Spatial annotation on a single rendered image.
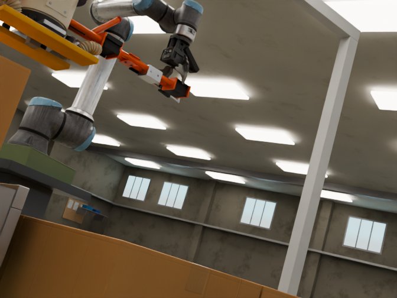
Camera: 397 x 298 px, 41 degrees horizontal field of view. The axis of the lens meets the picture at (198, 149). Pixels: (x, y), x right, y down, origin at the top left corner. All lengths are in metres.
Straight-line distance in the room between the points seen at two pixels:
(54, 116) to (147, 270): 1.62
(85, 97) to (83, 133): 0.18
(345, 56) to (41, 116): 3.44
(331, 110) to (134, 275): 4.20
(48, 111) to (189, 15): 0.84
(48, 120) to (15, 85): 0.99
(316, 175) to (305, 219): 0.41
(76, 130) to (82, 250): 1.52
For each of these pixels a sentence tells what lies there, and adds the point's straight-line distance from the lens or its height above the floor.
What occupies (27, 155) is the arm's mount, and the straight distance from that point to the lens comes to 2.47.
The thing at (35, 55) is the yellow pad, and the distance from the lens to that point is 1.97.
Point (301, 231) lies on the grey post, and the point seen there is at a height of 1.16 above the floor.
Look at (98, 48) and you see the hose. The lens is 1.85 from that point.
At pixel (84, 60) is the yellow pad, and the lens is 1.82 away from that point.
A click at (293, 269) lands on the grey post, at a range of 4.84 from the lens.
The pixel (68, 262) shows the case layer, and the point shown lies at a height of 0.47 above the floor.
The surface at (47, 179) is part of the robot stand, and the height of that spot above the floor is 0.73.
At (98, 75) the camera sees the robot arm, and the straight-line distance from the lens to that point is 2.76.
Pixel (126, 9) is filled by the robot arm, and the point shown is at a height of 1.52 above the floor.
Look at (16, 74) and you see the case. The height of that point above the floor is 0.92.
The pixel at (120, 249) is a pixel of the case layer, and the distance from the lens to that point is 1.08.
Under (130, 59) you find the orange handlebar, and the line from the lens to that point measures 2.02.
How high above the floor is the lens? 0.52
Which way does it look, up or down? 13 degrees up
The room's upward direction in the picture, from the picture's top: 17 degrees clockwise
